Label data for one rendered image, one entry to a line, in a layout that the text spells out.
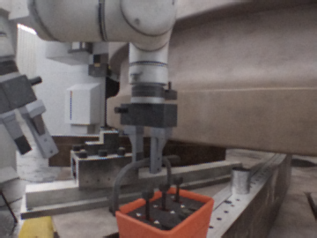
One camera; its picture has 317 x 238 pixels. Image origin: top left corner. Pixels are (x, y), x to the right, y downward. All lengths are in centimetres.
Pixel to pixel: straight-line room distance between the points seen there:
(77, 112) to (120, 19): 423
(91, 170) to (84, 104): 301
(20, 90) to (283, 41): 106
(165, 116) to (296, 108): 66
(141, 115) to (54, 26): 24
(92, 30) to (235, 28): 96
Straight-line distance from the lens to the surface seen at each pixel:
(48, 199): 166
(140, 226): 42
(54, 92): 546
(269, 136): 99
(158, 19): 34
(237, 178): 93
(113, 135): 167
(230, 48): 123
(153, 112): 45
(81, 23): 38
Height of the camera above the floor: 101
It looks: 2 degrees down
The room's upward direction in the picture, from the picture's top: 1 degrees clockwise
